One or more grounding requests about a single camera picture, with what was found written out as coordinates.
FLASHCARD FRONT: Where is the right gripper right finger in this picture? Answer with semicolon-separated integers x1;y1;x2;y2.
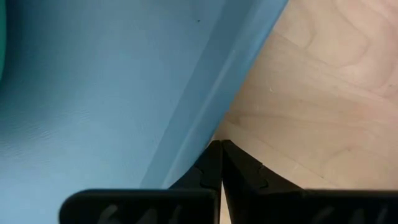
223;139;398;224

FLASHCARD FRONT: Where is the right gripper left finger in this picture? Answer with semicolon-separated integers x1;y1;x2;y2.
58;139;223;224

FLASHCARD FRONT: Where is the blue plastic tray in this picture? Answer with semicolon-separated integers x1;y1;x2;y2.
0;0;290;224

